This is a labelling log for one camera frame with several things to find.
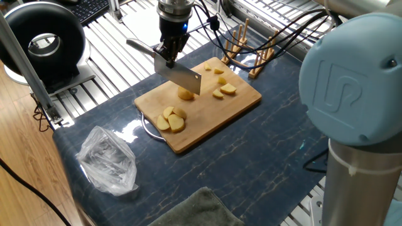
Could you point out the slanted aluminium post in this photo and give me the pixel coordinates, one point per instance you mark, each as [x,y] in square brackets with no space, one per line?
[25,66]

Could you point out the white paper pad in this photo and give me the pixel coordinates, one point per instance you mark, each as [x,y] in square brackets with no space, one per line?
[141,22]

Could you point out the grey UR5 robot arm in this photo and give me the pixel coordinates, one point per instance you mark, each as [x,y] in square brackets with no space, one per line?
[351,88]

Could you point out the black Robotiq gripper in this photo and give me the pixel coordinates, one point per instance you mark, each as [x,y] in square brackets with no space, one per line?
[174,29]

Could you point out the perforated aluminium plate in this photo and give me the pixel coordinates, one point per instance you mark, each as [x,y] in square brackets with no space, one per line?
[315,210]

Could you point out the grey-green towel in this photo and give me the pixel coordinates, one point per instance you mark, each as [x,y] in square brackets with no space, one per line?
[201,210]

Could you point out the clear plastic bag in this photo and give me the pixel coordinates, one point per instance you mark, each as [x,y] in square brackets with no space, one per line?
[106,160]

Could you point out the black keyboard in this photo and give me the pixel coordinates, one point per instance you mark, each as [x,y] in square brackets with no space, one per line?
[89,9]

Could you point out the short aluminium post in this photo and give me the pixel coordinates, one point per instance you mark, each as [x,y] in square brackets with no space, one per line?
[114,9]

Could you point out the steel cleaver knife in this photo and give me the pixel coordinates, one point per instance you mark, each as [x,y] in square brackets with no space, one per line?
[182,75]

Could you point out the small cut potato piece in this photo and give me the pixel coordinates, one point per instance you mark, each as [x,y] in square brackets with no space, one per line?
[219,71]
[218,93]
[222,80]

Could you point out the wooden cutting board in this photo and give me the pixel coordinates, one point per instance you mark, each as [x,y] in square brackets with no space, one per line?
[220,113]

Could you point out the dark blue marbled mat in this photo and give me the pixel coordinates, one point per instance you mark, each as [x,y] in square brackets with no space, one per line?
[267,141]

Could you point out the potato half with skin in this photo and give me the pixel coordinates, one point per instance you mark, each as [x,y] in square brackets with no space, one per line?
[184,95]

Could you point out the wooden peg rack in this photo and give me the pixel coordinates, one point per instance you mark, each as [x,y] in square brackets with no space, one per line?
[255,71]

